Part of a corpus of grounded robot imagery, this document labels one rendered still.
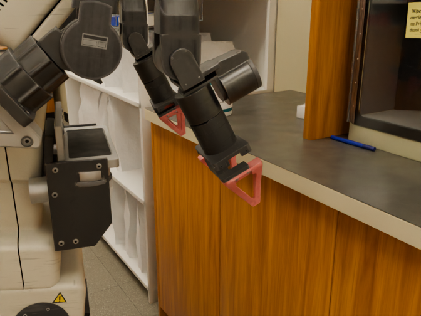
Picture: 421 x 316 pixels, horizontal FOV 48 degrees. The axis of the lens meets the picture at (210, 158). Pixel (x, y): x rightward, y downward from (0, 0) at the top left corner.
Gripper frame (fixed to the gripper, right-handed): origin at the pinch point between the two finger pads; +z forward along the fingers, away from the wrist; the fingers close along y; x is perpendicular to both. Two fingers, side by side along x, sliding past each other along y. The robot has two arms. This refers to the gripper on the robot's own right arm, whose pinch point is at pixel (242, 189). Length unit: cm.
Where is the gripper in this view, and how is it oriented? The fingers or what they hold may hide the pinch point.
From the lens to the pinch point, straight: 79.1
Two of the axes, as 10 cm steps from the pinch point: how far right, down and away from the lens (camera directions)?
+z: 4.3, 8.1, 4.1
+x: -8.5, 5.1, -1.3
